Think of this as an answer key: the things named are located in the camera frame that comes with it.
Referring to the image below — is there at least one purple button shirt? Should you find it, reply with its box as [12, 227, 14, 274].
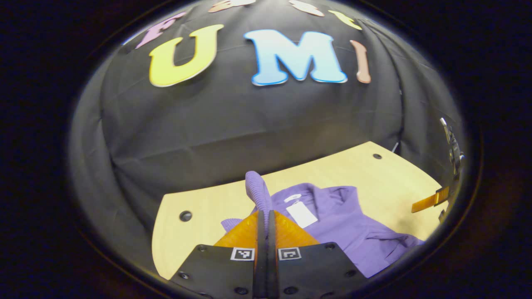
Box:
[220, 170, 425, 279]

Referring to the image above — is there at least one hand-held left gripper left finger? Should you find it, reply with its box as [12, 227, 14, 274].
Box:
[168, 210, 267, 299]

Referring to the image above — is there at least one black backdrop cloth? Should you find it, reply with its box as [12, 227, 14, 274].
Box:
[69, 0, 466, 266]

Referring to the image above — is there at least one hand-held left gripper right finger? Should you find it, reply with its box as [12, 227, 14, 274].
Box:
[268, 210, 369, 299]

